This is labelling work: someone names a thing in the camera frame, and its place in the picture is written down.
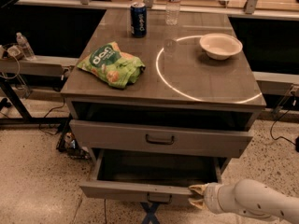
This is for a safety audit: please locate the grey drawer cabinet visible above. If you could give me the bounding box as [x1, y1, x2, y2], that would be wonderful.
[60, 8, 267, 185]

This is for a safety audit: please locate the black floor cable left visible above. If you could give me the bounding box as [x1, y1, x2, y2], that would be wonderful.
[37, 97, 67, 136]

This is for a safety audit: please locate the small water bottle left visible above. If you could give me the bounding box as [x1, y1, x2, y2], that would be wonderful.
[16, 33, 36, 61]

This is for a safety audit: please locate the white paper bowl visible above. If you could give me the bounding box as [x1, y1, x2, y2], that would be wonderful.
[199, 34, 243, 61]

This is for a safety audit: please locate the green chip bag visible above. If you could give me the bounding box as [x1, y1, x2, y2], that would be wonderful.
[77, 42, 146, 89]

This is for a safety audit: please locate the black floor cable right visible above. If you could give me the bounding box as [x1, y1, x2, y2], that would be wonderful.
[269, 91, 299, 147]

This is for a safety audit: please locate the left metal bench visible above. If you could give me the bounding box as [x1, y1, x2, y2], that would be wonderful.
[0, 42, 79, 127]

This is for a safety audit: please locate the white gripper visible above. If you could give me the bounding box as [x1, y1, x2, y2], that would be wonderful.
[188, 183, 223, 214]

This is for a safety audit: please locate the power strip on floor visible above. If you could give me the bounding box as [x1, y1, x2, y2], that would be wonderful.
[56, 119, 90, 160]

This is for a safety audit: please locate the black floor cable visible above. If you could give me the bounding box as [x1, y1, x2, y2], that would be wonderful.
[37, 97, 67, 136]
[269, 91, 299, 147]

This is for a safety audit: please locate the clear water bottle on cabinet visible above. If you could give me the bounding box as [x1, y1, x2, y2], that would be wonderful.
[165, 0, 181, 25]

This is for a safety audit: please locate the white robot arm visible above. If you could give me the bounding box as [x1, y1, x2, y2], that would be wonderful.
[189, 179, 299, 224]

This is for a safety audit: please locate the grey drawer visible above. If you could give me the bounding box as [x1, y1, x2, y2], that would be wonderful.
[80, 148, 229, 205]
[70, 119, 253, 158]

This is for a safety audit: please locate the blue soda can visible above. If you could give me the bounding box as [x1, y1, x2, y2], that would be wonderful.
[130, 2, 147, 37]

